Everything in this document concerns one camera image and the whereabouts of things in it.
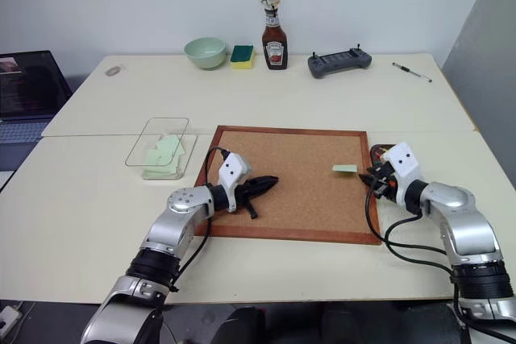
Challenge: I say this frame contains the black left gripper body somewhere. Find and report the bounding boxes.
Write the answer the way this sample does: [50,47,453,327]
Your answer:
[235,178,260,221]

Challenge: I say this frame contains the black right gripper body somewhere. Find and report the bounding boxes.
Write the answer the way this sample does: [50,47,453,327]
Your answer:
[371,160,399,201]

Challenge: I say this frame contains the dark brown tray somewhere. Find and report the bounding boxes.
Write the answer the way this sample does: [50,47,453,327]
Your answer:
[369,143,398,171]

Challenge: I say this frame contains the clear plastic box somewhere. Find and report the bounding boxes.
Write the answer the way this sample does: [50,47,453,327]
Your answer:
[124,116,199,181]

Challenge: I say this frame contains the wood-framed cork board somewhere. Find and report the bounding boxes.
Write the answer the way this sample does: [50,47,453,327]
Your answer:
[194,125,383,247]

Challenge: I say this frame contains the black and white pen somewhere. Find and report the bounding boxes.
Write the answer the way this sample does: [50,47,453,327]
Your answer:
[392,61,434,84]

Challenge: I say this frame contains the grey handheld controller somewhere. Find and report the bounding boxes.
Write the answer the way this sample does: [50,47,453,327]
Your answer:
[307,42,373,79]

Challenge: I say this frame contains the green and yellow sponge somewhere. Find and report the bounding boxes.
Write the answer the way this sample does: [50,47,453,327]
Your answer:
[230,44,257,71]

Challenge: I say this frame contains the ketchup bottle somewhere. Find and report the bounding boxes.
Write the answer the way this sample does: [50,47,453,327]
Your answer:
[260,6,290,71]

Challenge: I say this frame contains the pale green bowl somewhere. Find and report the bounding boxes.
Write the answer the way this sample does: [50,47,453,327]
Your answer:
[184,36,227,71]

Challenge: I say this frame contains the open laptop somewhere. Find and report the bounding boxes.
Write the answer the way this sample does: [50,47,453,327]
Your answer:
[0,50,74,172]

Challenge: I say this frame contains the white power strip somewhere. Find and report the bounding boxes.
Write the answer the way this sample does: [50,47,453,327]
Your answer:
[0,305,22,332]

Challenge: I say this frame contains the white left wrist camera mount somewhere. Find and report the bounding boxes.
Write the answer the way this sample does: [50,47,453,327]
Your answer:
[217,152,252,213]

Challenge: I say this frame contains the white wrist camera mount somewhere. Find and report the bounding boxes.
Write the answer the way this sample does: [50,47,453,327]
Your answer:
[381,142,421,205]
[217,152,252,213]

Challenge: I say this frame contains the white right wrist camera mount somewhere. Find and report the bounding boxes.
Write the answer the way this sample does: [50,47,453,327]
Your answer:
[381,142,421,205]

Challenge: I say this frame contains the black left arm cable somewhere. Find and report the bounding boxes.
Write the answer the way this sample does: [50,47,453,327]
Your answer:
[175,146,231,293]

